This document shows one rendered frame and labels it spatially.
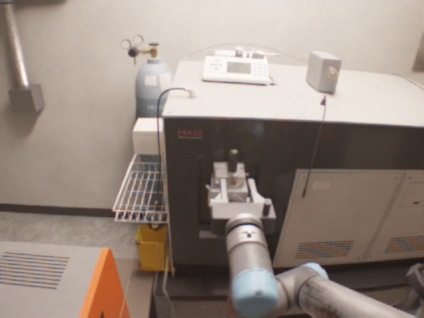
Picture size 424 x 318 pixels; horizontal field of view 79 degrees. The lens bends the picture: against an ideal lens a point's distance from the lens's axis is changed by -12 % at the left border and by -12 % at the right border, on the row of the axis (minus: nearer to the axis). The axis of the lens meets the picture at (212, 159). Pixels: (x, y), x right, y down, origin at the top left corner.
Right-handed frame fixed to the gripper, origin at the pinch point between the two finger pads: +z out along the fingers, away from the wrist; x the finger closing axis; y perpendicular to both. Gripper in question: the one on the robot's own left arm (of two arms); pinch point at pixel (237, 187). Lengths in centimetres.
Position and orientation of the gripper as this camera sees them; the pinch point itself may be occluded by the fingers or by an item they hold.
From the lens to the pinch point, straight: 70.0
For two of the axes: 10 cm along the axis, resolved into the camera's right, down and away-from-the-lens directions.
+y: 0.4, -8.5, -5.2
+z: -0.3, -5.2, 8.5
